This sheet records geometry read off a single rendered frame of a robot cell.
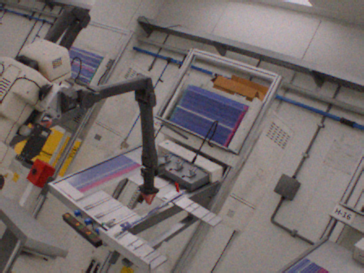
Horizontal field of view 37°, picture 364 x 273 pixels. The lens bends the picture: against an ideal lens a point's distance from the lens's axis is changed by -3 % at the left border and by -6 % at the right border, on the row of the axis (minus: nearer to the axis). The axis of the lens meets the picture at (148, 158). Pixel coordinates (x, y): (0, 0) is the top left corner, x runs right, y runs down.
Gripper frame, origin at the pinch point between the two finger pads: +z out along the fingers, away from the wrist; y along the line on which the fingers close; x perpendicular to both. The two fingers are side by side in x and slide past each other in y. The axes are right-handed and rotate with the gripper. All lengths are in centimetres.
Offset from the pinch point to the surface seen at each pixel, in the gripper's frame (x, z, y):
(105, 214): 21.3, 4.6, 9.7
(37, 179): 21, 16, 90
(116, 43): -186, -6, 304
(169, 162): -29.6, -7.9, 19.4
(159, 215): 0.8, 2.8, -10.4
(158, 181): -19.1, -0.6, 15.8
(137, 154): -30, -2, 51
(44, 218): -2, 74, 135
